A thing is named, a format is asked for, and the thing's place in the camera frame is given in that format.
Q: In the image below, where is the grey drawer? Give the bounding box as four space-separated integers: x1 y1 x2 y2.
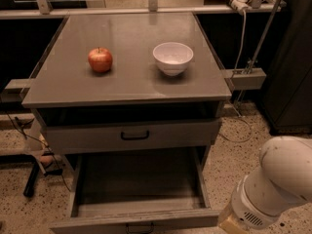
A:
42 119 220 154
51 147 219 234

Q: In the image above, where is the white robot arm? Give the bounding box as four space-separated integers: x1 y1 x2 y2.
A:
217 136 312 234

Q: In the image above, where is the grey drawer cabinet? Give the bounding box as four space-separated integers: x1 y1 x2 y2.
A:
20 12 233 168

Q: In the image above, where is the grey top drawer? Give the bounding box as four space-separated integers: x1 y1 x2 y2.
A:
42 119 220 154

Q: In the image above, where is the dark cabinet at right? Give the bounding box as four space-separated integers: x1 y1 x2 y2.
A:
259 0 312 135

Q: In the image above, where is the white ceramic bowl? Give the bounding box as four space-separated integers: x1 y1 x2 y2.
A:
152 42 194 77

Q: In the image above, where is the diagonal metal rod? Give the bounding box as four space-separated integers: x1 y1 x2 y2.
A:
233 0 290 105

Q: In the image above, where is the black floor stand leg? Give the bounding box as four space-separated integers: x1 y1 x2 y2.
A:
23 162 40 198

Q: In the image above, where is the red apple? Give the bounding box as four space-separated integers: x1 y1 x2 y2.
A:
88 47 113 73

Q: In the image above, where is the grey right bracket block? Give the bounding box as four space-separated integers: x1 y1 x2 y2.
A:
221 68 266 91

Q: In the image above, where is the grey bracket block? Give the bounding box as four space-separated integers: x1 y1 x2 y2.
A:
1 78 34 102
221 68 266 91

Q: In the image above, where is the white power cable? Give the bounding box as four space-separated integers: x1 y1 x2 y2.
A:
218 9 254 144

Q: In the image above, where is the thin black cable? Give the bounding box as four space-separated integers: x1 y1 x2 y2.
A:
3 109 72 193

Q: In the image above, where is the grey left bracket block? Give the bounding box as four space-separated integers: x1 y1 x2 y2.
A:
1 78 34 102

